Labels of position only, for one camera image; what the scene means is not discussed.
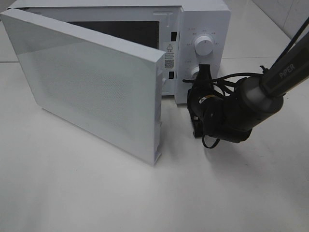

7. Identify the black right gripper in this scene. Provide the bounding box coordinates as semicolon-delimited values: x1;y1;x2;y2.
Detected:
187;64;223;138

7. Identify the white timer knob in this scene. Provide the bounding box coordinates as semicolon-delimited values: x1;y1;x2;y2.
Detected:
189;67;199;80

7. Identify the white microwave door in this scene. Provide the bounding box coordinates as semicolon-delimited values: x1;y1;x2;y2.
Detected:
0;9;165;165

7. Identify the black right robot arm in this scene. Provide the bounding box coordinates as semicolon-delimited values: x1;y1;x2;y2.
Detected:
183;20;309;149

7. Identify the upper white power knob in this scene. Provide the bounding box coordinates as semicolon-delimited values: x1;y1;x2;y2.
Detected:
194;34;214;56

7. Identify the white warning label sticker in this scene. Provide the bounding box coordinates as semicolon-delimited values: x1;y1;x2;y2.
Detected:
164;42;176;70

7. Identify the white microwave oven body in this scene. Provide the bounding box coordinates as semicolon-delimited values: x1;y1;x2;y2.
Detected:
11;0;231;104

